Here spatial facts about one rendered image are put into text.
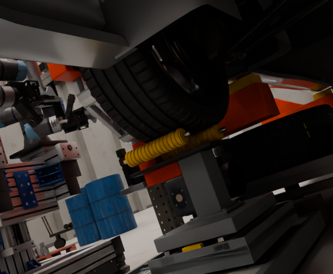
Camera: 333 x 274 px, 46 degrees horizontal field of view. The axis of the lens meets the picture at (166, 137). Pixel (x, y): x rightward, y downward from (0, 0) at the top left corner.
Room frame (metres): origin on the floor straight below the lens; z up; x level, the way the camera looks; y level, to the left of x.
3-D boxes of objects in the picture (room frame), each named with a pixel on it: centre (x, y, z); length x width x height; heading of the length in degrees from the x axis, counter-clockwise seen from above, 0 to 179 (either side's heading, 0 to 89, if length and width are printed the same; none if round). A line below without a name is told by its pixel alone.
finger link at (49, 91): (1.43, 0.36, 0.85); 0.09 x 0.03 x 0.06; 140
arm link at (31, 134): (1.68, 0.52, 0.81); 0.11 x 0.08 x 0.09; 103
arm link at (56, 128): (1.70, 0.44, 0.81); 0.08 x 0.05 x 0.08; 13
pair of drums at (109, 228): (6.80, 1.53, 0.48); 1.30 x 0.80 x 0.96; 62
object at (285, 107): (3.55, -1.29, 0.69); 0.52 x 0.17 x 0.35; 58
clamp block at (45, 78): (1.46, 0.33, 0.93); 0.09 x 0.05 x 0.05; 58
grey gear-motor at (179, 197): (1.76, -0.12, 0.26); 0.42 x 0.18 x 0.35; 58
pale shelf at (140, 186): (2.25, 0.16, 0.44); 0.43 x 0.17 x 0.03; 148
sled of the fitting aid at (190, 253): (1.43, -0.09, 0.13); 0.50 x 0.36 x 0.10; 148
